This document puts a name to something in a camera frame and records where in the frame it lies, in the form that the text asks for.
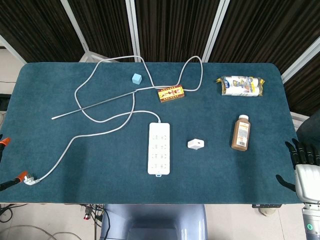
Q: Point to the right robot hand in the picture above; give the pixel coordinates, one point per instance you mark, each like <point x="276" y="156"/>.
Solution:
<point x="307" y="182"/>

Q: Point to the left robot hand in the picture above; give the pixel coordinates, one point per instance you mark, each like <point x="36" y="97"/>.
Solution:
<point x="23" y="175"/>

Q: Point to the white power adapter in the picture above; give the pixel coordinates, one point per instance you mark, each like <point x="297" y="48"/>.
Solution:
<point x="195" y="144"/>

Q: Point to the white power strip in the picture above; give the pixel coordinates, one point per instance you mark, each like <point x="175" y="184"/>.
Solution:
<point x="160" y="150"/>

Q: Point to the black table control panel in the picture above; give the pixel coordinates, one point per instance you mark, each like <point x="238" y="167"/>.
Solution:
<point x="267" y="205"/>

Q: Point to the white table foot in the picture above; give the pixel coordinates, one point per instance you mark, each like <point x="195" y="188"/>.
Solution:
<point x="267" y="211"/>

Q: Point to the black floor device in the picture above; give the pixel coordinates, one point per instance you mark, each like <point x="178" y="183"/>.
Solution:
<point x="3" y="102"/>

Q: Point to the red button device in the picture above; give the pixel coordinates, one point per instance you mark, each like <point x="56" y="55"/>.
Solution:
<point x="86" y="216"/>

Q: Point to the brown drink bottle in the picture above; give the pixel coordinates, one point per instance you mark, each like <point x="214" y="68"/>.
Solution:
<point x="241" y="135"/>

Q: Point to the teal table cloth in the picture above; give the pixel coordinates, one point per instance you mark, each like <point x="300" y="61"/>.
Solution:
<point x="105" y="175"/>

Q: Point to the dark partition panel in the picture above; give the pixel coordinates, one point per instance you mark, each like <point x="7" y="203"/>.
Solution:
<point x="262" y="25"/>
<point x="175" y="25"/>
<point x="307" y="85"/>
<point x="107" y="25"/>
<point x="37" y="25"/>

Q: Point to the thin metal rod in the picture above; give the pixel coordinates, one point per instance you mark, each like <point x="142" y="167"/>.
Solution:
<point x="95" y="104"/>

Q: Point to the pack of white rolls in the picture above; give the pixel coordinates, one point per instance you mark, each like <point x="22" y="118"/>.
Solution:
<point x="240" y="86"/>

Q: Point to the blue-grey robot torso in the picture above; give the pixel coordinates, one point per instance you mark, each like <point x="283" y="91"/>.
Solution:
<point x="155" y="220"/>

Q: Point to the light blue cube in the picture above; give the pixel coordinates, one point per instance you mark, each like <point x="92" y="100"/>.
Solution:
<point x="136" y="79"/>

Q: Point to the red yellow printed box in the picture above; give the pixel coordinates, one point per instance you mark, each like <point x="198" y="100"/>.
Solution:
<point x="172" y="93"/>

